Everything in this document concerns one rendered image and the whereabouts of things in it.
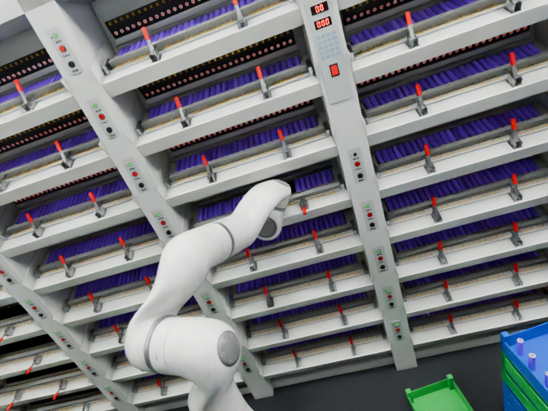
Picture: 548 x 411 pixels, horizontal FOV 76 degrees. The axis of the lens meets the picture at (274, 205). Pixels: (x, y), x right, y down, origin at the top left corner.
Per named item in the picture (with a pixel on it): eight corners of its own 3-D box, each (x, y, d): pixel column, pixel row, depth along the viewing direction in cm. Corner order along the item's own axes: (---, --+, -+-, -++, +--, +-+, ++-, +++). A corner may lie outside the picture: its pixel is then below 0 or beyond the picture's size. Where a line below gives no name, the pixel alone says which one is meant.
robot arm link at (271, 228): (262, 191, 104) (252, 218, 107) (257, 205, 91) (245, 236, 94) (288, 200, 104) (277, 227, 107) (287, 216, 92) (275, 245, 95)
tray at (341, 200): (352, 206, 122) (348, 188, 115) (195, 251, 132) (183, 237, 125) (339, 168, 135) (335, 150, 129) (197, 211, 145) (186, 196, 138)
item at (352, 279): (374, 289, 140) (371, 272, 130) (235, 323, 150) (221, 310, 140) (361, 247, 154) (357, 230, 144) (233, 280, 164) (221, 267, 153)
